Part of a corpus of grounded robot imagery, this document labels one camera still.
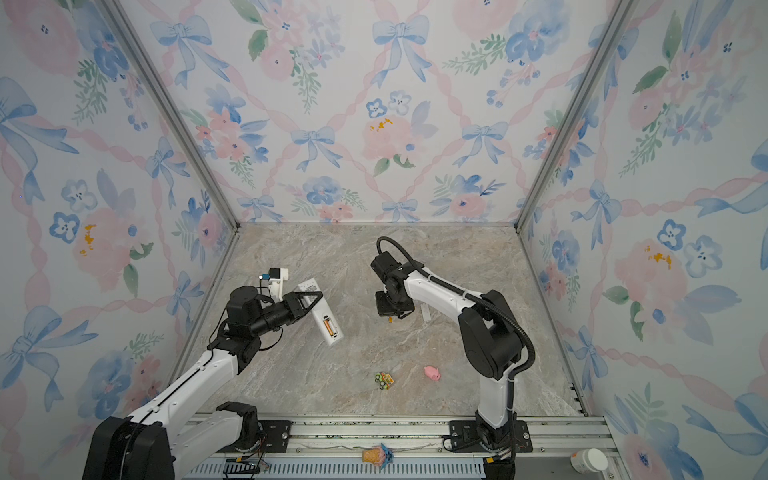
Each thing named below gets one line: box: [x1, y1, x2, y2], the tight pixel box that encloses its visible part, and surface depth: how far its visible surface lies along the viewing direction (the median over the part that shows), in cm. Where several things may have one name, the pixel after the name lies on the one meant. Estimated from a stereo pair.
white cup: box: [570, 448, 609, 474], surface depth 67 cm
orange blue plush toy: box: [362, 443, 394, 470], surface depth 71 cm
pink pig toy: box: [424, 366, 441, 381], surface depth 85 cm
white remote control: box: [298, 277, 344, 346], surface depth 78 cm
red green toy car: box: [374, 372, 395, 390], surface depth 83 cm
